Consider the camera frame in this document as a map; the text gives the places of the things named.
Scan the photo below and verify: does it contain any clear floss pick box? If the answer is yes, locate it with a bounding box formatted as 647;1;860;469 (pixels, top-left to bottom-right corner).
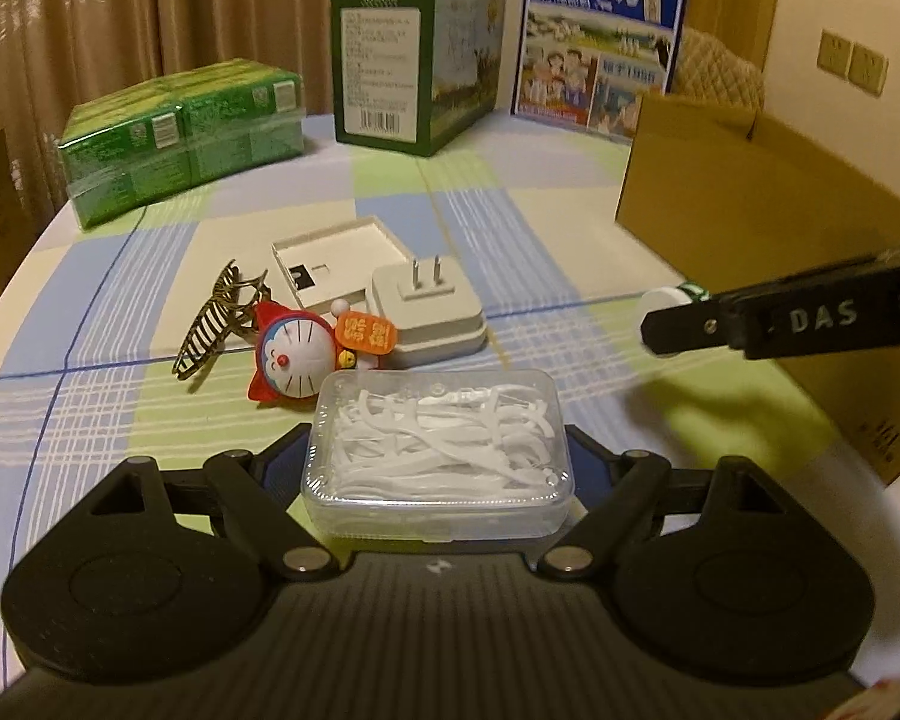
301;368;578;542

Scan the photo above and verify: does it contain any tortoiseshell hair claw clip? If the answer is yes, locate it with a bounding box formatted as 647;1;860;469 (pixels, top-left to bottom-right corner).
170;260;272;392

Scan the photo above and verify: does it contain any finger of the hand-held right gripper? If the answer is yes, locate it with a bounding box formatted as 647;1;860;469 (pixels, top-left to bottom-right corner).
639;292;745;358

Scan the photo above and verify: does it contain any small white green-capped bottle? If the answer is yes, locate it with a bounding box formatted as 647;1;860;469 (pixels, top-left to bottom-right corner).
640;280;712;355

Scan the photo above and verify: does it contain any checked tablecloth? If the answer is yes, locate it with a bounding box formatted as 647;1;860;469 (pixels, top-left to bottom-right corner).
0;109;871;661

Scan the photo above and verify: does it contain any white charger plug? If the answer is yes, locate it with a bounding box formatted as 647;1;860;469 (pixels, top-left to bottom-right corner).
364;253;491;371

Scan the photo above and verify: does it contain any quilted chair back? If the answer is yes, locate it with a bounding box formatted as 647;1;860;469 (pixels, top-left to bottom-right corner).
673;25;767;115

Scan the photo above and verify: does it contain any blue illustrated milk box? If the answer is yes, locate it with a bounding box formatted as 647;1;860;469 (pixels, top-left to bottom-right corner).
511;0;690;146

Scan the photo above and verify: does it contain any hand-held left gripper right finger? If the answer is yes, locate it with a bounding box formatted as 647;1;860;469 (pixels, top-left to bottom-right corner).
536;426;803;581

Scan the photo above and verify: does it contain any red Doraemon toy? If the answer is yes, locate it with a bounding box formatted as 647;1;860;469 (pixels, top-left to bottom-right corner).
247;298;399;410

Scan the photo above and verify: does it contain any green shrink-wrapped carton pack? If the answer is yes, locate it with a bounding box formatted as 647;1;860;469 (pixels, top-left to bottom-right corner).
55;57;307;233

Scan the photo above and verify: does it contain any shallow white box tray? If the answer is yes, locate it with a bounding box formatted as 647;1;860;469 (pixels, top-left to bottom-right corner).
271;215;410;314

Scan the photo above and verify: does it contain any dark green milk carton box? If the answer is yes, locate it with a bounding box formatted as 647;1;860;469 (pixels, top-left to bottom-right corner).
329;0;508;159

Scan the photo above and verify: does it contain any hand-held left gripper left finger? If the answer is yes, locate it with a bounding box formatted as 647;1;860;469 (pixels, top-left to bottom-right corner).
67;424;340;582

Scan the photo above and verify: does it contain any beige wall socket plate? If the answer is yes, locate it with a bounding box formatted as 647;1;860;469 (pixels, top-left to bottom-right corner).
817;28;890;98

